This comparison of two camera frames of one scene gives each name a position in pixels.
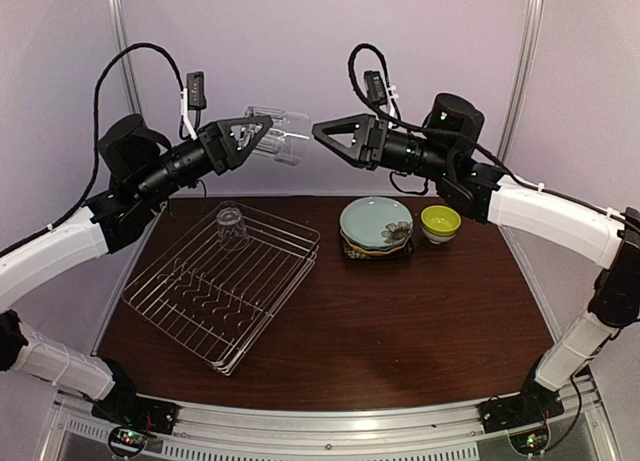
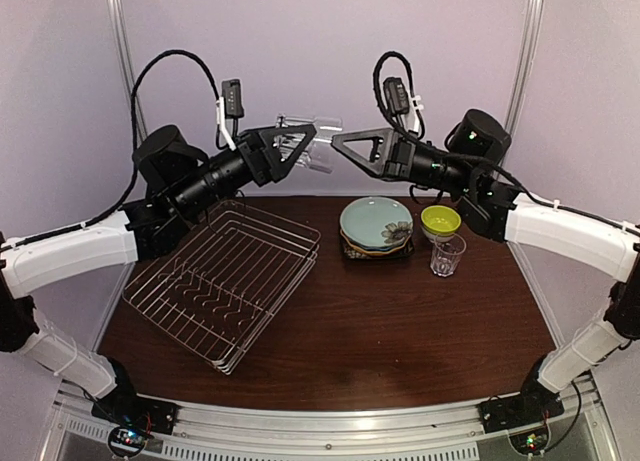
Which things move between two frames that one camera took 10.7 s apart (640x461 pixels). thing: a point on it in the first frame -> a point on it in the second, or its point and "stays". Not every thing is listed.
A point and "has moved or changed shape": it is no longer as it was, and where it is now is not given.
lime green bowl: [440, 221] stays
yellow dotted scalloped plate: [374, 250] stays
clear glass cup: [288, 139] has moved or changed shape
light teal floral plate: [376, 221] stays
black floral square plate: [352, 254] stays
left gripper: [218, 134] -> [269, 163]
